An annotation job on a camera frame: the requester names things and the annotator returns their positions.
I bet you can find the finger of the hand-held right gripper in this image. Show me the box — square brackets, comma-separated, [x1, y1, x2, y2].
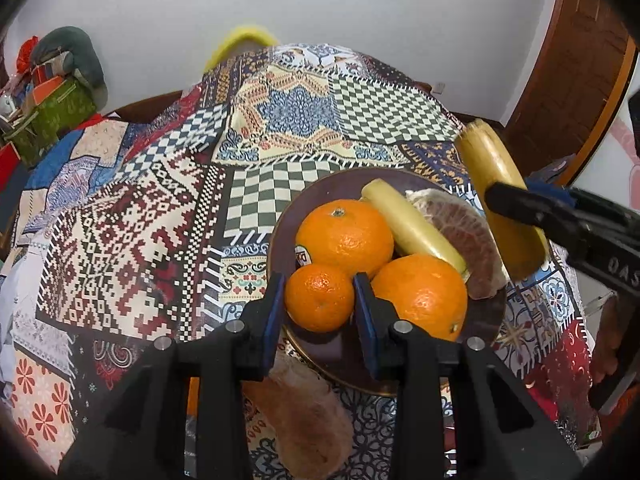
[484, 181, 640, 262]
[529, 172, 640, 221]

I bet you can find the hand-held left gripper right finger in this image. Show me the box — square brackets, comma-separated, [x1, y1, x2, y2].
[352, 272, 586, 480]

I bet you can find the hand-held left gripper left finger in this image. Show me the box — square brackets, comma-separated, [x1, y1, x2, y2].
[60, 272, 287, 480]

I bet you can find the purple plate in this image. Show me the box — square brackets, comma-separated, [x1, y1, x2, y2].
[266, 167, 508, 396]

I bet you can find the banana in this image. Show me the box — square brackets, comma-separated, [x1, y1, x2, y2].
[361, 179, 471, 281]
[455, 119, 551, 281]

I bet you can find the pomelo piece with rind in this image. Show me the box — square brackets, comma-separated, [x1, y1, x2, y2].
[405, 189, 511, 301]

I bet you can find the large orange with sticker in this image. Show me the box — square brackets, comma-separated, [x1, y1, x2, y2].
[295, 200, 396, 281]

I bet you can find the person's right hand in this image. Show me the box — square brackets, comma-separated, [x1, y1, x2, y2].
[591, 300, 621, 387]

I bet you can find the peeled pomelo segment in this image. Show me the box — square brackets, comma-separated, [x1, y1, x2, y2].
[252, 350, 355, 467]

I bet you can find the patchwork printed blanket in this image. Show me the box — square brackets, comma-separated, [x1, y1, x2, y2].
[0, 42, 606, 480]

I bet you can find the green storage box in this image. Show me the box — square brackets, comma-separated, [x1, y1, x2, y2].
[2, 77, 98, 161]

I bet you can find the red box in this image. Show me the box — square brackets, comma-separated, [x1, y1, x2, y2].
[0, 142, 21, 196]

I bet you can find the orange cardboard box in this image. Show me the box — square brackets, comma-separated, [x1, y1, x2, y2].
[30, 65, 68, 98]

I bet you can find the grey plush pillow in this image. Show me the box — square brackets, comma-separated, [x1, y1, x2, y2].
[30, 26, 108, 106]

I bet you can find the red plastic bag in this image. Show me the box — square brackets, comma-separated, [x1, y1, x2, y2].
[15, 36, 40, 68]

